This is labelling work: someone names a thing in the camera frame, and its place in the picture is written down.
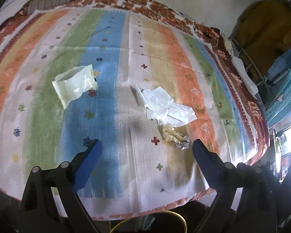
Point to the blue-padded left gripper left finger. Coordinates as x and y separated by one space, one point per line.
50 201

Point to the cream foil snack wrapper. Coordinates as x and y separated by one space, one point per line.
177 139

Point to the striped colourful bed mat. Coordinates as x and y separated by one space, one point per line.
111 101

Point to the metal bed rail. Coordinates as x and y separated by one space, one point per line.
263 79

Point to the blue patterned hanging cloth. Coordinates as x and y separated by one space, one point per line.
279 76

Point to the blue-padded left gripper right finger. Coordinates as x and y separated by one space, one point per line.
228 181

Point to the pale green plastic pouch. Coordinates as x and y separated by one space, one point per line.
71 84

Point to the mustard yellow hanging garment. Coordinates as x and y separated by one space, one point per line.
264 31

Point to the floral red brown blanket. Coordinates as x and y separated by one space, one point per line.
184 29

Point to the dark round trash bin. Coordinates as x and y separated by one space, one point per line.
165 221

